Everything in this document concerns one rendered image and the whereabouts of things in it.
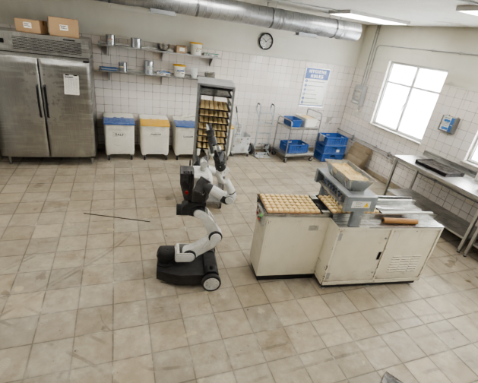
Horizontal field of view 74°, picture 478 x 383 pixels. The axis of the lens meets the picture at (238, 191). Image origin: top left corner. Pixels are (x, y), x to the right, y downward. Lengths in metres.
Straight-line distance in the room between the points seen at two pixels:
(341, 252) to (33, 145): 5.04
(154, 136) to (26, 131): 2.04
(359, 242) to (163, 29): 5.11
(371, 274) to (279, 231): 1.25
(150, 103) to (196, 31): 1.64
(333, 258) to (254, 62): 4.84
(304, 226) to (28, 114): 4.62
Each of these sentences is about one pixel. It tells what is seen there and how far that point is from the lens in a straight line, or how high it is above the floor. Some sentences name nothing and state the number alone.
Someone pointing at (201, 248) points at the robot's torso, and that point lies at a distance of 3.41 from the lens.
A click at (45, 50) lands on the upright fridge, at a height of 1.84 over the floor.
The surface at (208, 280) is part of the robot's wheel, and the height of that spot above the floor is 0.14.
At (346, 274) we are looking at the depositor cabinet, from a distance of 3.81.
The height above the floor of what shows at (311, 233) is 0.64.
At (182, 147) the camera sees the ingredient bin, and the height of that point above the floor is 0.29.
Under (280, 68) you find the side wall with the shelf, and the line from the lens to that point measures 7.50.
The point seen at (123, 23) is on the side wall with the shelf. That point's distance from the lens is 6.70.
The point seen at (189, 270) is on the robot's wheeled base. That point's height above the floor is 0.17.
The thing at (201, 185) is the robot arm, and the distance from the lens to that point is 2.78.
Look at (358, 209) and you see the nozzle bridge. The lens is 3.31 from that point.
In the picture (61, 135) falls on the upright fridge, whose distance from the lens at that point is 6.14.
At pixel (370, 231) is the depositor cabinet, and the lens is 3.57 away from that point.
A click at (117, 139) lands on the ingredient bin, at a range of 6.36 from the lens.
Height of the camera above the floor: 2.40
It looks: 26 degrees down
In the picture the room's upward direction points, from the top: 8 degrees clockwise
